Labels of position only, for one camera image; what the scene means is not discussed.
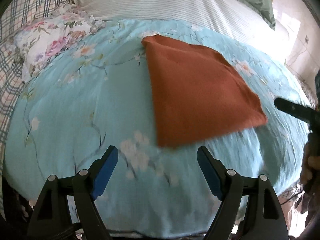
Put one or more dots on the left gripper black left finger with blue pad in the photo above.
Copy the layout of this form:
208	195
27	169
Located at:
66	205

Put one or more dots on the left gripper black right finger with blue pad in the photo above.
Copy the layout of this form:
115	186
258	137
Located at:
263	219

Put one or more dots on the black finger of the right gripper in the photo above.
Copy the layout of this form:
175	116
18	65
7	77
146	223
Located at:
306	114

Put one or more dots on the rust orange knit sweater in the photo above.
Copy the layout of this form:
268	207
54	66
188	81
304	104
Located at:
197	94

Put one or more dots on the person's hand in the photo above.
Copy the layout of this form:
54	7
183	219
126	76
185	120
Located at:
310	168

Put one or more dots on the light blue floral quilt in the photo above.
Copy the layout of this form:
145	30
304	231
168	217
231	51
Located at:
99	94

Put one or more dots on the white grey striped pillow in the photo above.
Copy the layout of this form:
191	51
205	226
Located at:
234	18

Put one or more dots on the pink floral white pillow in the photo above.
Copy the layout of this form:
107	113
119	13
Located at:
42	39

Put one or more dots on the plaid checked blanket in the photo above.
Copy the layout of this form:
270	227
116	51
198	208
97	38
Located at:
14	15

